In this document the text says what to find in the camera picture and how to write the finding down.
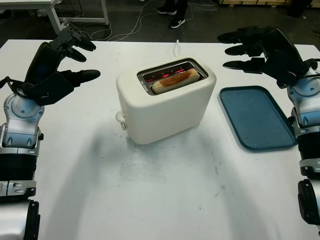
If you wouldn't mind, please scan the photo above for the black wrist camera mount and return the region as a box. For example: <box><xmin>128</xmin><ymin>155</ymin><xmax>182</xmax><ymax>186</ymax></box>
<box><xmin>276</xmin><ymin>73</ymin><xmax>300</xmax><ymax>90</ymax></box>
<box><xmin>23</xmin><ymin>84</ymin><xmax>57</xmax><ymax>106</ymax></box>

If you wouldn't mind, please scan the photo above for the white metal desk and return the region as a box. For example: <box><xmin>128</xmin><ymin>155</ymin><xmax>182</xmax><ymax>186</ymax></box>
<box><xmin>0</xmin><ymin>0</ymin><xmax>111</xmax><ymax>33</ymax></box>

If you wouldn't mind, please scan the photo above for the toast slice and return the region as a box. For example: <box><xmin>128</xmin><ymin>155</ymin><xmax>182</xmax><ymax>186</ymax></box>
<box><xmin>151</xmin><ymin>69</ymin><xmax>201</xmax><ymax>95</ymax></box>

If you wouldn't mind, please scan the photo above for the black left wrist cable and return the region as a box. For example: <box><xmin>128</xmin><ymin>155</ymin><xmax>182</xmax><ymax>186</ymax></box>
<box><xmin>0</xmin><ymin>76</ymin><xmax>35</xmax><ymax>97</ymax></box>

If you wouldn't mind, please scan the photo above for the white two-slot toaster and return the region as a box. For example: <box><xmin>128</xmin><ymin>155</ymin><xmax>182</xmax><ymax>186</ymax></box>
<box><xmin>115</xmin><ymin>56</ymin><xmax>217</xmax><ymax>145</ymax></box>

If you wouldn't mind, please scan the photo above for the looped white floor cable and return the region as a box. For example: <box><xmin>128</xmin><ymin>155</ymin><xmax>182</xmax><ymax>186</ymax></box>
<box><xmin>88</xmin><ymin>24</ymin><xmax>113</xmax><ymax>41</ymax></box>

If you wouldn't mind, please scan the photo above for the long white floor cable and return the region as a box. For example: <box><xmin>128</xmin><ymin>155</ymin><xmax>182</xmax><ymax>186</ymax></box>
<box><xmin>107</xmin><ymin>0</ymin><xmax>153</xmax><ymax>42</ymax></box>

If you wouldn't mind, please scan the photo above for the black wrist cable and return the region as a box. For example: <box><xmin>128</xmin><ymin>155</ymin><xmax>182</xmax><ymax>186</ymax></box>
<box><xmin>303</xmin><ymin>58</ymin><xmax>320</xmax><ymax>76</ymax></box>
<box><xmin>0</xmin><ymin>76</ymin><xmax>35</xmax><ymax>97</ymax></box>

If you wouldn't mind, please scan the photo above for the person body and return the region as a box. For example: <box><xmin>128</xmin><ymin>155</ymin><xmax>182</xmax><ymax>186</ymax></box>
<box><xmin>162</xmin><ymin>0</ymin><xmax>189</xmax><ymax>20</ymax></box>

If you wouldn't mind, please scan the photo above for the blue plastic tray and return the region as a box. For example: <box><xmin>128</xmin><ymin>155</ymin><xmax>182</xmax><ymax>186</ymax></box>
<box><xmin>219</xmin><ymin>85</ymin><xmax>298</xmax><ymax>153</ymax></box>

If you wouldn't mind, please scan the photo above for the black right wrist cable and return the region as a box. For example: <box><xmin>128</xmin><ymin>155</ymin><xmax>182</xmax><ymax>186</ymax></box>
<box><xmin>303</xmin><ymin>58</ymin><xmax>320</xmax><ymax>76</ymax></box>

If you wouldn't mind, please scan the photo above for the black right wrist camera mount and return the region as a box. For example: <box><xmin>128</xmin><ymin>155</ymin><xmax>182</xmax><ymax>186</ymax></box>
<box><xmin>276</xmin><ymin>73</ymin><xmax>300</xmax><ymax>90</ymax></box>

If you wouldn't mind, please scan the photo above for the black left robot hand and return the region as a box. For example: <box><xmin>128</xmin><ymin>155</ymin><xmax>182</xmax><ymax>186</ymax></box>
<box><xmin>24</xmin><ymin>24</ymin><xmax>101</xmax><ymax>101</ymax></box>

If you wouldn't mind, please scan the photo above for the black bulky object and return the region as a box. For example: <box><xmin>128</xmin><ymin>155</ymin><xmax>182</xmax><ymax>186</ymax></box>
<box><xmin>287</xmin><ymin>0</ymin><xmax>315</xmax><ymax>18</ymax></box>

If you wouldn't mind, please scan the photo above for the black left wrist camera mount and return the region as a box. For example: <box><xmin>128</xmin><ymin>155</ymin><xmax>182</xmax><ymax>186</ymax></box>
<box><xmin>23</xmin><ymin>84</ymin><xmax>57</xmax><ymax>106</ymax></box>

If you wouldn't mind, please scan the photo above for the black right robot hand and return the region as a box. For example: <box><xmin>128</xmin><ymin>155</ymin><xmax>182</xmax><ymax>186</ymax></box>
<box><xmin>216</xmin><ymin>26</ymin><xmax>309</xmax><ymax>88</ymax></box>

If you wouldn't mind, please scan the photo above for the wooden pallet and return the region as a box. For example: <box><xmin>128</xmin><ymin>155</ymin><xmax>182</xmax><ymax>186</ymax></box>
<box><xmin>219</xmin><ymin>0</ymin><xmax>293</xmax><ymax>5</ymax></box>

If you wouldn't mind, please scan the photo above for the white toaster power cord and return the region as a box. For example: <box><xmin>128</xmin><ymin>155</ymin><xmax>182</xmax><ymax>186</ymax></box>
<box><xmin>172</xmin><ymin>39</ymin><xmax>182</xmax><ymax>58</ymax></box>

